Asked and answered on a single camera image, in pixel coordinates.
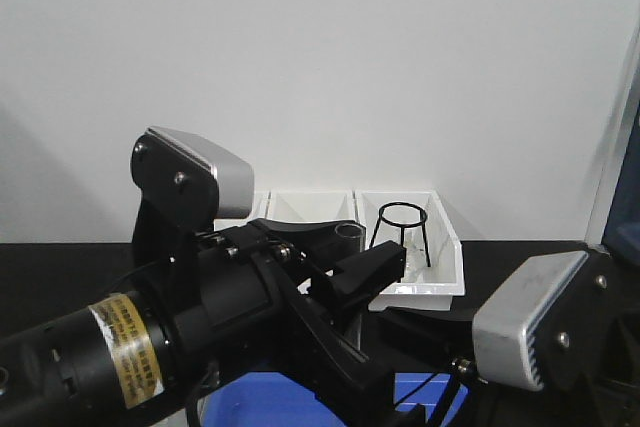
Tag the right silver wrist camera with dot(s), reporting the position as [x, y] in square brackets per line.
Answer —
[555, 320]

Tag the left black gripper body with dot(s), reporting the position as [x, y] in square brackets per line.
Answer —
[229, 316]

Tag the clear glassware in bin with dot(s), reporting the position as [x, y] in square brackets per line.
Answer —
[415, 257]

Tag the left white storage bin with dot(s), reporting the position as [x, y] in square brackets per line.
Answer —
[258, 210]

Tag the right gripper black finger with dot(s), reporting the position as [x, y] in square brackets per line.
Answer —
[411, 329]

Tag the blue plastic tray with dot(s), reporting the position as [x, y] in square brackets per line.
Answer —
[271, 399]

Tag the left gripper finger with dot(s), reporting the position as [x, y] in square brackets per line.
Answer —
[356, 387]
[340, 283]

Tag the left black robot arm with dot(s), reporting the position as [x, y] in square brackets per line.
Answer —
[111, 363]

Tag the right white storage bin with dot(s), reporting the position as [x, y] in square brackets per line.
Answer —
[440, 283]

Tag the grey pegboard drying rack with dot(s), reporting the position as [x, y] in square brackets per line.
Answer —
[621, 235]

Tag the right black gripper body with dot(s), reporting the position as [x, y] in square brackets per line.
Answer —
[592, 382]

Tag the middle white storage bin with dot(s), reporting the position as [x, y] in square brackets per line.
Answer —
[311, 207]

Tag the white storage bin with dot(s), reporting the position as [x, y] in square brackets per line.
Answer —
[311, 207]
[258, 210]
[440, 283]

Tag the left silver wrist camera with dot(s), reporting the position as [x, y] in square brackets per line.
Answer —
[186, 182]

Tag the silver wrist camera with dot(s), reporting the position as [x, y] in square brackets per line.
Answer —
[555, 320]
[186, 182]

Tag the black wire tripod stand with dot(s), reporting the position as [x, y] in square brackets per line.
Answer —
[406, 223]

